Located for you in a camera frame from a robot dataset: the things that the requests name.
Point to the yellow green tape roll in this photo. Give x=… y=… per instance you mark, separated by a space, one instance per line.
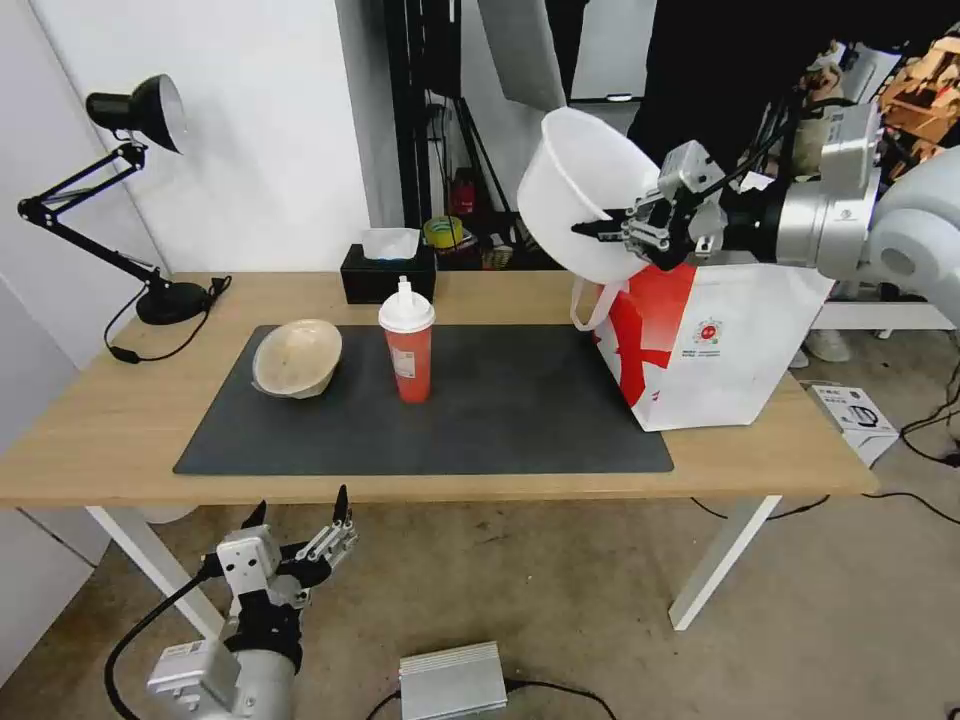
x=444 y=231

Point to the white and red takeout bag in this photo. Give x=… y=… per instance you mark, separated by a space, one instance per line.
x=720 y=345

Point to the brown wooden frame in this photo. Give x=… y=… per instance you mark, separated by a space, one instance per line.
x=919 y=90

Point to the red canister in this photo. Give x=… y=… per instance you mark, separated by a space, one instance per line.
x=465 y=193

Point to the black desk lamp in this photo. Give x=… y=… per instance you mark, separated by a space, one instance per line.
x=161 y=300

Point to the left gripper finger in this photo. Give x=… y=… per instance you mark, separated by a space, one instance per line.
x=337 y=536
x=255 y=517

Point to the black desk mat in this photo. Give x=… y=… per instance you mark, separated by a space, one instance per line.
x=465 y=427

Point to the white reflector panel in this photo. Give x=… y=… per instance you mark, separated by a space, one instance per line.
x=525 y=52

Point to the person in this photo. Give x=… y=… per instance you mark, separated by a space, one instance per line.
x=712 y=60

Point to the white plastic bowl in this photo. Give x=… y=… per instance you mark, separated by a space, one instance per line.
x=577 y=187

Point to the white kettle carton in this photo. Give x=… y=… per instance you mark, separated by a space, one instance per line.
x=855 y=420

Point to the red cup with white lid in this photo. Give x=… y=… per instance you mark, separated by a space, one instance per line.
x=409 y=352

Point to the beige paper bowl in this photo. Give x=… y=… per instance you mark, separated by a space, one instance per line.
x=296 y=360

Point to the black tripod stand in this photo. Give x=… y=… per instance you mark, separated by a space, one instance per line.
x=420 y=112

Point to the wooden table with white legs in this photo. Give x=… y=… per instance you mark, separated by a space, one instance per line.
x=112 y=427

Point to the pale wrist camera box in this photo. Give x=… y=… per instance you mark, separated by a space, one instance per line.
x=247 y=559
x=688 y=169

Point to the white bench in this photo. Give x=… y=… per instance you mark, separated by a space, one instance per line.
x=892 y=315

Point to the silver power supply box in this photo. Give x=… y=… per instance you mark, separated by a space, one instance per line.
x=450 y=682

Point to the person's white shoe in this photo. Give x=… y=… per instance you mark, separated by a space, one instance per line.
x=829 y=345

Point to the black tissue box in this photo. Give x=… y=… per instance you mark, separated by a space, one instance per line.
x=375 y=281

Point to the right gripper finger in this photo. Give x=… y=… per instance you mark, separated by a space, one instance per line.
x=656 y=204
x=600 y=229

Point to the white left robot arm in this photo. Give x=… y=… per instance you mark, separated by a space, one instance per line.
x=225 y=686

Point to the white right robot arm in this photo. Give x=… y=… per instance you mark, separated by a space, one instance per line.
x=892 y=217

